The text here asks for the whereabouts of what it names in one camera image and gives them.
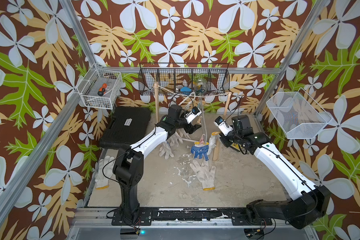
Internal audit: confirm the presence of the beige cotton glove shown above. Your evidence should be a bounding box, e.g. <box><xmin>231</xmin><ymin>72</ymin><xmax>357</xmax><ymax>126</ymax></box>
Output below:
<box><xmin>168</xmin><ymin>129</ymin><xmax>191</xmax><ymax>147</ymax></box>

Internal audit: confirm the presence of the white yellow cuff glove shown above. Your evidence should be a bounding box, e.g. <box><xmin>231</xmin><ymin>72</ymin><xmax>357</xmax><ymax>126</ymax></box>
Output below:
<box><xmin>207</xmin><ymin>132</ymin><xmax>220</xmax><ymax>156</ymax></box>
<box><xmin>190</xmin><ymin>159</ymin><xmax>217</xmax><ymax>191</ymax></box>

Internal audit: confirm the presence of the white clip hanger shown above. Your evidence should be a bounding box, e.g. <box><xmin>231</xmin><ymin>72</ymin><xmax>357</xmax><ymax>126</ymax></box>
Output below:
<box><xmin>177</xmin><ymin>92</ymin><xmax>208</xmax><ymax>142</ymax></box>

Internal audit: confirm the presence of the blue dotted yellow cuff glove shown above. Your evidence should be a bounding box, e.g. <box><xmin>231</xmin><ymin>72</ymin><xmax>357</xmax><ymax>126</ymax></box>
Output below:
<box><xmin>159</xmin><ymin>141</ymin><xmax>174</xmax><ymax>160</ymax></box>

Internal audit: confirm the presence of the wooden drying rack frame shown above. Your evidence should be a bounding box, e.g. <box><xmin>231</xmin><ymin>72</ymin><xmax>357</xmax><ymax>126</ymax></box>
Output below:
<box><xmin>154</xmin><ymin>82</ymin><xmax>232</xmax><ymax>144</ymax></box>

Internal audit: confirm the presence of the white glove behind left arm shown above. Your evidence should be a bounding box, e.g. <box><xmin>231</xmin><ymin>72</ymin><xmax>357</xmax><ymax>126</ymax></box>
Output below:
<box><xmin>95</xmin><ymin>156</ymin><xmax>115</xmax><ymax>190</ymax></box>

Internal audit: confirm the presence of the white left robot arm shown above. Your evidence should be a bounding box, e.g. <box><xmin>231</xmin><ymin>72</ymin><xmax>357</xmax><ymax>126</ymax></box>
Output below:
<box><xmin>113</xmin><ymin>105</ymin><xmax>202</xmax><ymax>225</ymax></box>

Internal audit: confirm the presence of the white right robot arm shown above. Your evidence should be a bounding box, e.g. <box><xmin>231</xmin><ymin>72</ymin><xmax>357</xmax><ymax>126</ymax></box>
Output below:
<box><xmin>214</xmin><ymin>115</ymin><xmax>331</xmax><ymax>230</ymax></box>

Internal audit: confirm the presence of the yellow screwdriver bit set case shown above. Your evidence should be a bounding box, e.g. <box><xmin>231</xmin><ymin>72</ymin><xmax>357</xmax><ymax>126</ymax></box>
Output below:
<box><xmin>230</xmin><ymin>143</ymin><xmax>241</xmax><ymax>152</ymax></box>

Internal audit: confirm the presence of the blue object in basket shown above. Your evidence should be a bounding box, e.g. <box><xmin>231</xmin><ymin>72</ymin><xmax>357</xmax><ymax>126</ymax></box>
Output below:
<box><xmin>180</xmin><ymin>87</ymin><xmax>192</xmax><ymax>95</ymax></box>

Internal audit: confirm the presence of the clear glass jar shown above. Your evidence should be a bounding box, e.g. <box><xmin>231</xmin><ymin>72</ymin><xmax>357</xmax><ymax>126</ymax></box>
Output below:
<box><xmin>194</xmin><ymin>78</ymin><xmax>208</xmax><ymax>95</ymax></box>

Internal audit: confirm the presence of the black plastic tool case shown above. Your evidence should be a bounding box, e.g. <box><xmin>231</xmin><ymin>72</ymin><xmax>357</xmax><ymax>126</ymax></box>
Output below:
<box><xmin>99</xmin><ymin>107</ymin><xmax>151</xmax><ymax>150</ymax></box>

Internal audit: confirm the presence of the white mesh basket right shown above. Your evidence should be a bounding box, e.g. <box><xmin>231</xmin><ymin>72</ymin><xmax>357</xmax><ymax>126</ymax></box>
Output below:
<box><xmin>266</xmin><ymin>88</ymin><xmax>333</xmax><ymax>140</ymax></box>

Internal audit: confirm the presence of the orange black screwdriver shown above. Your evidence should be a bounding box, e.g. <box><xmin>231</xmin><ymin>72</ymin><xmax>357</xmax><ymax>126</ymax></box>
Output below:
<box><xmin>98</xmin><ymin>84</ymin><xmax>108</xmax><ymax>97</ymax></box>

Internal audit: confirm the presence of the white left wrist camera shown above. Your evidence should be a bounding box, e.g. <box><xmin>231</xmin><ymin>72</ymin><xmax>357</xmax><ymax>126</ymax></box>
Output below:
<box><xmin>185</xmin><ymin>107</ymin><xmax>202</xmax><ymax>124</ymax></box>

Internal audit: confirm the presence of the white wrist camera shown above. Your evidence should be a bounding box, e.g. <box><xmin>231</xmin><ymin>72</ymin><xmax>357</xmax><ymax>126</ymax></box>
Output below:
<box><xmin>185</xmin><ymin>107</ymin><xmax>202</xmax><ymax>124</ymax></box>
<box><xmin>214</xmin><ymin>116</ymin><xmax>234</xmax><ymax>137</ymax></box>

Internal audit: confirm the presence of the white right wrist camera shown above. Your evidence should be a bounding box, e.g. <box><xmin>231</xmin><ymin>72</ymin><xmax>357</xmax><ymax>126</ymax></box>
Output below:
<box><xmin>214</xmin><ymin>116</ymin><xmax>234</xmax><ymax>137</ymax></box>

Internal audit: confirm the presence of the black wire basket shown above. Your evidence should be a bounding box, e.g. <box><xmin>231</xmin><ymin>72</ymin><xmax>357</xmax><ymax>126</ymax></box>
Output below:
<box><xmin>138</xmin><ymin>63</ymin><xmax>230</xmax><ymax>96</ymax></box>

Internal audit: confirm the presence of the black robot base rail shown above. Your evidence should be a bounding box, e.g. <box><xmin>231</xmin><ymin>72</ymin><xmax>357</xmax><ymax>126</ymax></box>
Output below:
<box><xmin>109</xmin><ymin>207</ymin><xmax>273</xmax><ymax>227</ymax></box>

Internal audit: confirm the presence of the white wire basket left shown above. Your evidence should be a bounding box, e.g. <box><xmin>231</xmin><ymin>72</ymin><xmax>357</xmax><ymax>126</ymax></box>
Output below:
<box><xmin>78</xmin><ymin>64</ymin><xmax>123</xmax><ymax>110</ymax></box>

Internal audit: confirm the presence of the aluminium frame post left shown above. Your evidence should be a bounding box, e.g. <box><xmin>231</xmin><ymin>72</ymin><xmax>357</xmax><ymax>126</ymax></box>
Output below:
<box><xmin>0</xmin><ymin>0</ymin><xmax>100</xmax><ymax>232</ymax></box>

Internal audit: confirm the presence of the aluminium frame post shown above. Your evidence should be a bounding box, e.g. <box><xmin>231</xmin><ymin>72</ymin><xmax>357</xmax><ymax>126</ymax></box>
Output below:
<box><xmin>0</xmin><ymin>0</ymin><xmax>100</xmax><ymax>232</ymax></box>
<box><xmin>254</xmin><ymin>0</ymin><xmax>328</xmax><ymax>117</ymax></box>

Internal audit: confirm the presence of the aluminium frame post right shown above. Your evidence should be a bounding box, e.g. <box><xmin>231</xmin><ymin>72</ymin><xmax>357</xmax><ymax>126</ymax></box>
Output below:
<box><xmin>254</xmin><ymin>0</ymin><xmax>328</xmax><ymax>117</ymax></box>

